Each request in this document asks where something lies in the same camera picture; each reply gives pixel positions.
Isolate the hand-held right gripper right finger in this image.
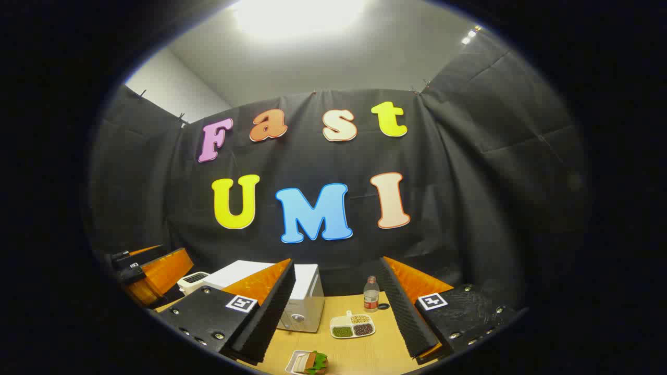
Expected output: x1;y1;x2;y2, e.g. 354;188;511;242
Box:
378;256;527;365

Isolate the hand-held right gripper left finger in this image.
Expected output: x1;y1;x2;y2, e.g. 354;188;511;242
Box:
156;259;297;365

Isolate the white microwave oven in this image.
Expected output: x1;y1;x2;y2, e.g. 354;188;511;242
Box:
203;260;325;334

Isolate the sandwich with lettuce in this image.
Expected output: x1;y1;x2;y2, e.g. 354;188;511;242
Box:
294;352;329;375

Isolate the white toaster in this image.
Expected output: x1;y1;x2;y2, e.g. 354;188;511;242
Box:
177;272;210;296

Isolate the red label plastic bottle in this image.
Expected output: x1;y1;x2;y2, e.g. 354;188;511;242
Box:
363;276;380;313

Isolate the white divided dish of beans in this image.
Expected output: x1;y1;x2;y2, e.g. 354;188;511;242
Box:
330;311;376;340

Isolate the white rectangular tray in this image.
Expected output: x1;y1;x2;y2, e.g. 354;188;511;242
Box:
285;350;313;375

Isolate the black backdrop cloth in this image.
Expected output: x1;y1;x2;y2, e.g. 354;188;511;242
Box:
86;31;589;313

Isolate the large ceiling light panel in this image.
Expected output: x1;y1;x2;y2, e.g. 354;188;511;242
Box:
232;0;368;40

